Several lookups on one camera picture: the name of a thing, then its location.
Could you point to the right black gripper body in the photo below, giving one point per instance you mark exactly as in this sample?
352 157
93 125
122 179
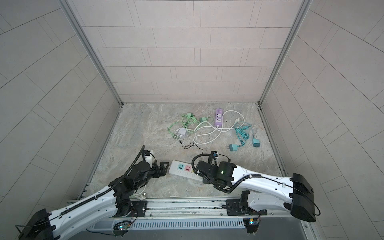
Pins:
210 180

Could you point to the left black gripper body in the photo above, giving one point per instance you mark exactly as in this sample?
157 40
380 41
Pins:
153 173

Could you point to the white multicolour power strip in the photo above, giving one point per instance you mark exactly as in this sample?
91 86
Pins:
184 170

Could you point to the white charger with black cable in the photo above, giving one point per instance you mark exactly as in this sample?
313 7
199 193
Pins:
149 157

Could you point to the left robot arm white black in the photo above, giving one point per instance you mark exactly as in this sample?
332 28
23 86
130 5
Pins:
113 201

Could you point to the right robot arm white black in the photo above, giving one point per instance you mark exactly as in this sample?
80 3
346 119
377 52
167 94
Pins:
294 193

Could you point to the teal charger plug left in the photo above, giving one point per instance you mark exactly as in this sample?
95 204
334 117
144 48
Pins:
233 147

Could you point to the teal charger plug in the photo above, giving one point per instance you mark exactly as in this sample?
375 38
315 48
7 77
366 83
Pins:
233 147
256 143

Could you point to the teal charger plug right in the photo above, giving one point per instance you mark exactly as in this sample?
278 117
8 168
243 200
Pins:
256 143

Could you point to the green charger plug centre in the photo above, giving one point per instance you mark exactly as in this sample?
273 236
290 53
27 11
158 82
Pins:
203 119

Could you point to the left circuit board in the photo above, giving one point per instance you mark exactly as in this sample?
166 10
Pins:
122 226

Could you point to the circuit board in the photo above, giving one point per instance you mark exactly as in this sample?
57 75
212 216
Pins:
251 225
122 226

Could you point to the right circuit board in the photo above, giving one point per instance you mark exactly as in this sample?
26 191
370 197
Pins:
251 225

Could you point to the purple power strip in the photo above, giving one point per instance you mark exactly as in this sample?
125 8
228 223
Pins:
219 118

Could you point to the aluminium mounting rail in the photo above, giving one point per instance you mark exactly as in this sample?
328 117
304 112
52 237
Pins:
194 213

